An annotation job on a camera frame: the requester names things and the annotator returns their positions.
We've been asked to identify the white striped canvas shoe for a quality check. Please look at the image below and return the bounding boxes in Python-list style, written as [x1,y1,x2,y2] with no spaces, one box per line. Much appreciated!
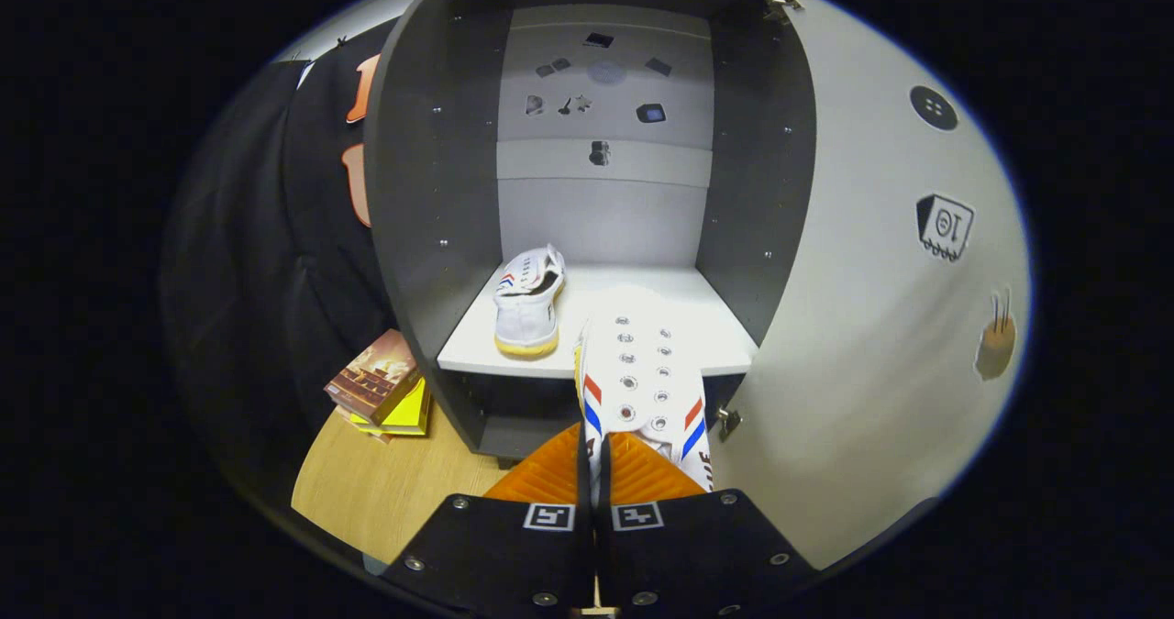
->
[573,312,715,503]
[493,243,567,359]

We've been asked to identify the black backdrop cloth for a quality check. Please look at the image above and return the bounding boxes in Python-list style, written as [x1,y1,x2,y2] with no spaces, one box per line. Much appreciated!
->
[161,18,404,510]

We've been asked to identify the dark grey shoe cabinet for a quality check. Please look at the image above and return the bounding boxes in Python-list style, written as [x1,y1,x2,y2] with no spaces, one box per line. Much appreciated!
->
[364,0,818,470]

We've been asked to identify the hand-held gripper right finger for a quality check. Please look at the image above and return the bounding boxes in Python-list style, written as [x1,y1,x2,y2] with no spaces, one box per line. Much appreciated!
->
[596,431,817,616]

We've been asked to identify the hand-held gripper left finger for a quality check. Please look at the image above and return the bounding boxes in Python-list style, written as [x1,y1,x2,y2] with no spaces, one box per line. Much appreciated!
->
[381,422,597,616]

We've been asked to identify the yellow book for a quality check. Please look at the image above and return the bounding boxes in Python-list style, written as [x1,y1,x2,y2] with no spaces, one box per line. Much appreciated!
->
[347,377,432,442]

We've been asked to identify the brown book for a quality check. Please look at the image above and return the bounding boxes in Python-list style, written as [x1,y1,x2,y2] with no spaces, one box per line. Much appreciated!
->
[324,328,422,426]

